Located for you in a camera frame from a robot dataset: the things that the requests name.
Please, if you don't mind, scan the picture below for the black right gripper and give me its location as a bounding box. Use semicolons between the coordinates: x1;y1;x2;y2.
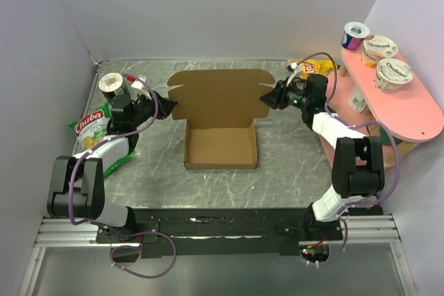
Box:
259;77;309;110

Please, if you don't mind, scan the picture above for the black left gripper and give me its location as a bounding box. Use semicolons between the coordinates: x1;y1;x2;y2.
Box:
130;89;178;128

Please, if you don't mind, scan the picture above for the brown cardboard box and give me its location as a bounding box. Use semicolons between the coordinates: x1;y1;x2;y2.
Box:
167;69;275;170

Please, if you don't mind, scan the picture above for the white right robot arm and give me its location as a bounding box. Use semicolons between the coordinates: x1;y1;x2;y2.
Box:
260;74;385;240

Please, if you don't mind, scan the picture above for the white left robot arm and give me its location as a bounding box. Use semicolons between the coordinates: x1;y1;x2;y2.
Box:
46;92;177;242

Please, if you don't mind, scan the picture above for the yellow Lays chips bag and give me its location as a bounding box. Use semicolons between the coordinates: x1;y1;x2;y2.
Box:
287;58;334;80

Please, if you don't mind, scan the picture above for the black can white lid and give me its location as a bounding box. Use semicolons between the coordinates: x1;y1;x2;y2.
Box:
99;73;131;107

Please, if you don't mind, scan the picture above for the white cup middle shelf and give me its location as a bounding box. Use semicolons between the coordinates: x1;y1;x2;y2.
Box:
348;86;371;114

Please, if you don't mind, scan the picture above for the green Chuba chips bag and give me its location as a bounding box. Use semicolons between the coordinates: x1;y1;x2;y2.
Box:
69;103;135;177

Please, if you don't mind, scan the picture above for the purple white yogurt cup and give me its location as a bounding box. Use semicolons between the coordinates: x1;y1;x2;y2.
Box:
341;21;370;52

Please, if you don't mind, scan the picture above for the Chobani yogurt cup rear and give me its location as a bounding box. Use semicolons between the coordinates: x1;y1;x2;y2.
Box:
361;35;398;68

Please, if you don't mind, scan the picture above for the chobani yogurt cup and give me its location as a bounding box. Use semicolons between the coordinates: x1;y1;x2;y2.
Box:
361;35;398;68
373;58;414;94

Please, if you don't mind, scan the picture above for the Chobani yogurt cup front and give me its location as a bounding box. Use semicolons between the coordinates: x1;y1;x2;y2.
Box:
373;58;414;94

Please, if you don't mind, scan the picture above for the green can lower shelf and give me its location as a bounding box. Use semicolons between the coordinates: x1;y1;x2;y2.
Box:
366;121;391;146

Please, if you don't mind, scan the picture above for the pink three-tier shelf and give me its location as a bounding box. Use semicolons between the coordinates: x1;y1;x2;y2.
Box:
329;49;443;156

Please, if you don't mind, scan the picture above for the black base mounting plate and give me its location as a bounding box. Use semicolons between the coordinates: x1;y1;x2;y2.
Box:
93;205;384;259

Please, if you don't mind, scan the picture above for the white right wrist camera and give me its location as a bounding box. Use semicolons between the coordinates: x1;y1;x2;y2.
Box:
286;62;304;86

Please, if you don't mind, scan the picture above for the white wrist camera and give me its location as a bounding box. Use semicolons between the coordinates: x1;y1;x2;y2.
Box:
286;62;304;86
127;76;148;90

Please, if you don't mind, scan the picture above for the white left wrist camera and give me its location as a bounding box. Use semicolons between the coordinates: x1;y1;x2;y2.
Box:
127;76;148;90

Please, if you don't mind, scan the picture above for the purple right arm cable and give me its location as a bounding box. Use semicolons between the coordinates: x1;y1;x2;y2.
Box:
294;51;402;266

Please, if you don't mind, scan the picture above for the aluminium rail frame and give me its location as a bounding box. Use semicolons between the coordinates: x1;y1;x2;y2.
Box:
20;216;418;295

